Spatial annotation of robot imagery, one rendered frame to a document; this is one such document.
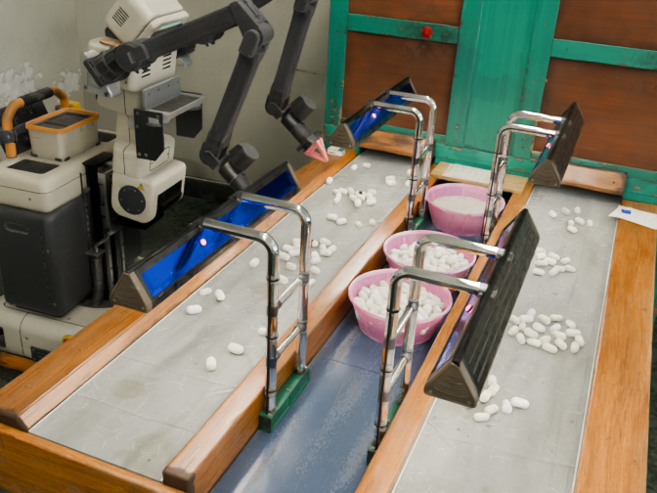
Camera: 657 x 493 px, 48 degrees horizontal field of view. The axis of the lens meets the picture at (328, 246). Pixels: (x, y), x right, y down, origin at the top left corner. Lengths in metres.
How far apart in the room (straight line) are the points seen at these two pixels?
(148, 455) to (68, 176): 1.34
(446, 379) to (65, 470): 0.76
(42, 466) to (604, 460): 1.06
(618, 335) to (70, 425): 1.26
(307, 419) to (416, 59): 1.57
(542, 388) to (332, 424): 0.46
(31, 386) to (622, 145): 2.02
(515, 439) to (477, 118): 1.50
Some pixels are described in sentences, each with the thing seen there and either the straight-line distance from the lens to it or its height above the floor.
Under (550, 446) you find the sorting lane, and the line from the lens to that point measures 1.57.
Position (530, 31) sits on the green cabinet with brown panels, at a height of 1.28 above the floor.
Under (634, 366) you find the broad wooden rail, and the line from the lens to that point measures 1.83.
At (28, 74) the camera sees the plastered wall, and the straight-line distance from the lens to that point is 4.23.
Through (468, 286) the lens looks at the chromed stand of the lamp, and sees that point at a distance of 1.27.
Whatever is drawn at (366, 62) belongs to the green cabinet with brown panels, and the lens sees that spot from 2.87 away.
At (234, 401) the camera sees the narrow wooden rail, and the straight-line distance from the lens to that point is 1.53.
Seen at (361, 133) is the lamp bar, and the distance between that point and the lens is 2.14.
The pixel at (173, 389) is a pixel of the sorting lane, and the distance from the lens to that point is 1.61.
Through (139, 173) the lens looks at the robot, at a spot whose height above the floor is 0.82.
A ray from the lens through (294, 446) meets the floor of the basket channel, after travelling 1.57.
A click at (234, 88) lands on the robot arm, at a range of 2.09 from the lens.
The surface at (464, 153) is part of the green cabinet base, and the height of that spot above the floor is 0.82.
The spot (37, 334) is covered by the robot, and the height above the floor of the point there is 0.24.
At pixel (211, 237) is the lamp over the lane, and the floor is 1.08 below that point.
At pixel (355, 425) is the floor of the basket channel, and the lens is 1.63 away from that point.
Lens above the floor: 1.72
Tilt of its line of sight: 27 degrees down
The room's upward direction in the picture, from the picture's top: 3 degrees clockwise
